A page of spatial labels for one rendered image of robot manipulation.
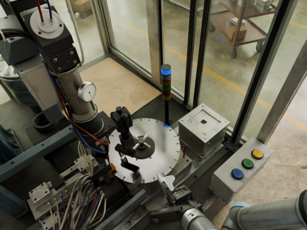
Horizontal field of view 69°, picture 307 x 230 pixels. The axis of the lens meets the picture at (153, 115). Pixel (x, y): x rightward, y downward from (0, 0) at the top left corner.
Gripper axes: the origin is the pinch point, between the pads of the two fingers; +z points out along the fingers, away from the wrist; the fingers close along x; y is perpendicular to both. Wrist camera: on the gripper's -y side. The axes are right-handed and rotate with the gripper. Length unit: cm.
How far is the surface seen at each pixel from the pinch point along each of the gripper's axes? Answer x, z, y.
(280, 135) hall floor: -59, 69, 139
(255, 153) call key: -1.0, -6.6, 43.1
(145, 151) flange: 14.1, 8.5, 0.8
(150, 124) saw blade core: 20.2, 20.0, 9.1
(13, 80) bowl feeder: 57, 53, -42
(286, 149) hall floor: -67, 57, 131
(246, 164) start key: -2.3, -8.4, 36.1
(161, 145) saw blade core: 13.2, 8.9, 8.1
